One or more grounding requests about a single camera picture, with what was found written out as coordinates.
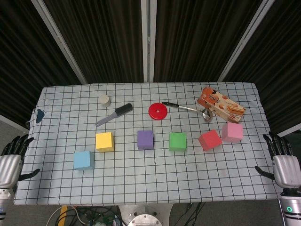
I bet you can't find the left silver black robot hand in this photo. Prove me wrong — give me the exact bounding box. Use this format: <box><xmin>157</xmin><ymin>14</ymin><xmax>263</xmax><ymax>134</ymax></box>
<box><xmin>0</xmin><ymin>134</ymin><xmax>40</xmax><ymax>188</ymax></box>

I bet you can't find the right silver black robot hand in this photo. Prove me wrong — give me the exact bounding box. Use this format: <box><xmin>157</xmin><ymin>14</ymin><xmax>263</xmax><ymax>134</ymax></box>
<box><xmin>255</xmin><ymin>131</ymin><xmax>301</xmax><ymax>189</ymax></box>

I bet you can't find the light blue foam cube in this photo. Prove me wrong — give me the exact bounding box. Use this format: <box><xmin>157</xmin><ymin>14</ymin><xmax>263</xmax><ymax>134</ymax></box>
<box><xmin>73</xmin><ymin>150</ymin><xmax>95</xmax><ymax>170</ymax></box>

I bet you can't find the red foam cube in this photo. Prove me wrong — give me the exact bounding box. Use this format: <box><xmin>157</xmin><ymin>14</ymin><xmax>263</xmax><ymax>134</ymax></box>
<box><xmin>198</xmin><ymin>129</ymin><xmax>222</xmax><ymax>151</ymax></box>

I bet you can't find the yellow foam cube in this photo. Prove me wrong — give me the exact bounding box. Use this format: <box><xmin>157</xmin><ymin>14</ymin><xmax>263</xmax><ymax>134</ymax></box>
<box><xmin>95</xmin><ymin>131</ymin><xmax>116</xmax><ymax>153</ymax></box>

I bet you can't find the green foam cube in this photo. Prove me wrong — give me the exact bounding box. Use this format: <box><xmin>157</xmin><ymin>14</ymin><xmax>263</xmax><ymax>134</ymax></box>
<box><xmin>168</xmin><ymin>132</ymin><xmax>188</xmax><ymax>152</ymax></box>

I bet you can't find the dark blue cloth clip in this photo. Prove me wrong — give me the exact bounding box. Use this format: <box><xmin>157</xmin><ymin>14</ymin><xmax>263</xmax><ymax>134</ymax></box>
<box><xmin>35</xmin><ymin>109</ymin><xmax>46</xmax><ymax>123</ymax></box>

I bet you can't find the pink foam cube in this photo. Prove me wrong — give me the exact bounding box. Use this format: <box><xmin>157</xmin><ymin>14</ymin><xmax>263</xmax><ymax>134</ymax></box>
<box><xmin>222</xmin><ymin>122</ymin><xmax>244</xmax><ymax>143</ymax></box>

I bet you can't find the orange biscuit carton box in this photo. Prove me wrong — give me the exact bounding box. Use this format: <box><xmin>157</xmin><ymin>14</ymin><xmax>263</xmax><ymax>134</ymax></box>
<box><xmin>197</xmin><ymin>86</ymin><xmax>246</xmax><ymax>123</ymax></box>

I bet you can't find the dark pleated partition panel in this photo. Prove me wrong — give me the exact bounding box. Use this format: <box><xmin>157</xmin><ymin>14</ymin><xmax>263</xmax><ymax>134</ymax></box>
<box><xmin>225</xmin><ymin>0</ymin><xmax>301</xmax><ymax>136</ymax></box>
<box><xmin>0</xmin><ymin>0</ymin><xmax>82</xmax><ymax>129</ymax></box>
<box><xmin>154</xmin><ymin>0</ymin><xmax>263</xmax><ymax>82</ymax></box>
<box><xmin>43</xmin><ymin>0</ymin><xmax>144</xmax><ymax>84</ymax></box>

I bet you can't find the small white round jar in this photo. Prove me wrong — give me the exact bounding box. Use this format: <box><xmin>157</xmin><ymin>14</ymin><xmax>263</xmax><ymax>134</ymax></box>
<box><xmin>98</xmin><ymin>94</ymin><xmax>112</xmax><ymax>108</ymax></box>

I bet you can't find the grey brush with black bristles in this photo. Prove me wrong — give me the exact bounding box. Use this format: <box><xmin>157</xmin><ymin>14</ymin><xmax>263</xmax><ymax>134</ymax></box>
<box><xmin>95</xmin><ymin>103</ymin><xmax>134</xmax><ymax>127</ymax></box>

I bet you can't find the light blue checkered tablecloth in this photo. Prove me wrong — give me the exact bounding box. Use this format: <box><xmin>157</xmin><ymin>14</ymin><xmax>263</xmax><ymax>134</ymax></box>
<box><xmin>13</xmin><ymin>81</ymin><xmax>292</xmax><ymax>206</ymax></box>

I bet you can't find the purple foam cube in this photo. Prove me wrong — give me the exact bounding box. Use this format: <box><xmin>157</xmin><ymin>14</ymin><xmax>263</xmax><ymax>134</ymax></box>
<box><xmin>137</xmin><ymin>130</ymin><xmax>154</xmax><ymax>150</ymax></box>

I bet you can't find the red round plastic lid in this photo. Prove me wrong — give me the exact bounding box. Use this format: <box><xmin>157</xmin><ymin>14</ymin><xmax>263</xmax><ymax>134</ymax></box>
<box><xmin>148</xmin><ymin>102</ymin><xmax>168</xmax><ymax>121</ymax></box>

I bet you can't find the white floor cable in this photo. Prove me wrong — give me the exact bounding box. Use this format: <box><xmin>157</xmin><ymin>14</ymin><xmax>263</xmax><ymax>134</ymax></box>
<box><xmin>46</xmin><ymin>206</ymin><xmax>87</xmax><ymax>226</ymax></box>

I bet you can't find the black floor cable bundle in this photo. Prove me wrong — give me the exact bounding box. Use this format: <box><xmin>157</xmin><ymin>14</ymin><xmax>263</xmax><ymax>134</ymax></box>
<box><xmin>56</xmin><ymin>205</ymin><xmax>123</xmax><ymax>226</ymax></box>

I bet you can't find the steel ladle with black handle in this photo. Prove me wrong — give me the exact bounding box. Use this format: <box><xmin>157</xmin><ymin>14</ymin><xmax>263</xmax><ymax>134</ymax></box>
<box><xmin>161</xmin><ymin>101</ymin><xmax>214</xmax><ymax>123</ymax></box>

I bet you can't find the white partition frame post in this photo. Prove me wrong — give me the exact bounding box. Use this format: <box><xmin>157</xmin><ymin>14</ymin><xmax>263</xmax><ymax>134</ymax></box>
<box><xmin>30</xmin><ymin>0</ymin><xmax>87</xmax><ymax>85</ymax></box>
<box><xmin>217</xmin><ymin>0</ymin><xmax>276</xmax><ymax>82</ymax></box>
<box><xmin>141</xmin><ymin>0</ymin><xmax>158</xmax><ymax>82</ymax></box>

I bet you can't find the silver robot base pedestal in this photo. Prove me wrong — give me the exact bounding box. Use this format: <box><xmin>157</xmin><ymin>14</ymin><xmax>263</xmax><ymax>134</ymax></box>
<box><xmin>117</xmin><ymin>204</ymin><xmax>174</xmax><ymax>226</ymax></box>

